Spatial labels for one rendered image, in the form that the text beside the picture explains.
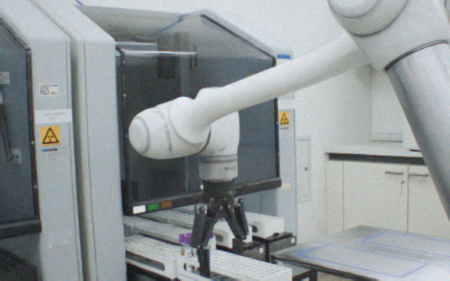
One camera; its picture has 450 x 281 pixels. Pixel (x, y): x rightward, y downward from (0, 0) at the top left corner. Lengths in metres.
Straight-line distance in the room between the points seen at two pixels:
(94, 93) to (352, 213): 2.73
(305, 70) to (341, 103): 3.05
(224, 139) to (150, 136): 0.20
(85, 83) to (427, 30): 0.91
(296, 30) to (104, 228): 2.54
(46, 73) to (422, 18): 0.91
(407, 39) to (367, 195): 3.05
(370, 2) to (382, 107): 3.67
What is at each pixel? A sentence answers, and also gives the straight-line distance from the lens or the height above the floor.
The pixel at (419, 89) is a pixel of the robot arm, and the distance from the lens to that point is 0.79.
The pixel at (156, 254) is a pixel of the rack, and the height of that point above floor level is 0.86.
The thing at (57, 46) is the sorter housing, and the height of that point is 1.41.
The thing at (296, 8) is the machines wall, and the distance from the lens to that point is 3.78.
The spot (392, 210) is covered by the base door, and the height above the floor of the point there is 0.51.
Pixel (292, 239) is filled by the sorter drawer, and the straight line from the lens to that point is 1.86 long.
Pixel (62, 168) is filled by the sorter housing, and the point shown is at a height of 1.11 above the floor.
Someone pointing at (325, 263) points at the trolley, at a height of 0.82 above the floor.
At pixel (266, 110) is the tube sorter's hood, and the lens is 1.83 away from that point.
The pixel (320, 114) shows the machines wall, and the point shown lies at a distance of 3.90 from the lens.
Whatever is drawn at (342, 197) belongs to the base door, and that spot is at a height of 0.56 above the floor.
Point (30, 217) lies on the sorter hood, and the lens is 1.37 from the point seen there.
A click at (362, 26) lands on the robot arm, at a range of 0.78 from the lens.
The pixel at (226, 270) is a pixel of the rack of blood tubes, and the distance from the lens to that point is 1.26.
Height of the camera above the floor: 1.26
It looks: 3 degrees down
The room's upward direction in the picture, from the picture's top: 2 degrees counter-clockwise
